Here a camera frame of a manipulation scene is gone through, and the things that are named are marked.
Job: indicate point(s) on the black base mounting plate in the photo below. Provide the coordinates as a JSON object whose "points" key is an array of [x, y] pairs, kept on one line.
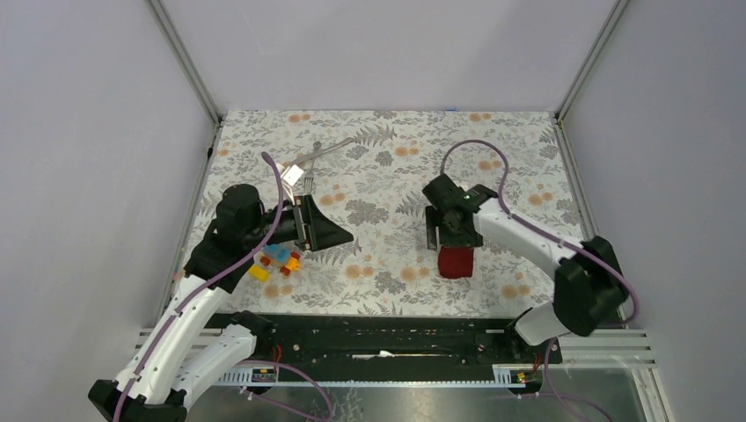
{"points": [[373, 349]]}

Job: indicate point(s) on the colourful toy block car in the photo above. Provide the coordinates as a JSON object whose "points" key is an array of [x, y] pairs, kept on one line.
{"points": [[286, 260]]}

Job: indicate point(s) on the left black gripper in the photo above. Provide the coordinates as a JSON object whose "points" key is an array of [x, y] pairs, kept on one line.
{"points": [[323, 233]]}

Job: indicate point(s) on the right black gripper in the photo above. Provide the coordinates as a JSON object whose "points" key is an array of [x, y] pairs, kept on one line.
{"points": [[435, 219]]}

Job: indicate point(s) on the silver knife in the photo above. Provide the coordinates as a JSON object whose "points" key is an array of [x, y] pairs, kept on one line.
{"points": [[320, 152]]}

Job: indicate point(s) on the dark red cloth napkin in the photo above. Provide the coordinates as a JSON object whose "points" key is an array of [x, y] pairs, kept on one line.
{"points": [[455, 262]]}

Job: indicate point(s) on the right aluminium frame post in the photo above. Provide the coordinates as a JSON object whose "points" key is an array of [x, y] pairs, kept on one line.
{"points": [[604, 35]]}

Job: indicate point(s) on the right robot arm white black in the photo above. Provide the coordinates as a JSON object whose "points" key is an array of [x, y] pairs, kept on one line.
{"points": [[588, 284]]}

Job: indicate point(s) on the yellow toy block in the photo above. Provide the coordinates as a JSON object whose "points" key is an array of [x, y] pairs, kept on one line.
{"points": [[258, 273]]}

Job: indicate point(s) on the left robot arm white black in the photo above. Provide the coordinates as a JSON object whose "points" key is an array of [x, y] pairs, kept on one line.
{"points": [[163, 381]]}

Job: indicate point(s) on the aluminium frame post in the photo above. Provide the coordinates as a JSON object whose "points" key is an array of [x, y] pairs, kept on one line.
{"points": [[604, 35], [179, 50]]}

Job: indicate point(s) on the silver fork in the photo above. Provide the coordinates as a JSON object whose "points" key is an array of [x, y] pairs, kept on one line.
{"points": [[309, 174]]}

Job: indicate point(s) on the floral patterned tablecloth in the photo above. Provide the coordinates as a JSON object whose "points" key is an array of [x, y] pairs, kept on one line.
{"points": [[370, 183]]}

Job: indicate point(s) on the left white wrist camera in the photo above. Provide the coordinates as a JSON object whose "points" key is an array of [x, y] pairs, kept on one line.
{"points": [[290, 174]]}

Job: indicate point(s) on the left aluminium frame post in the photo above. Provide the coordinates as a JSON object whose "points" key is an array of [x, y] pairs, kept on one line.
{"points": [[179, 50]]}

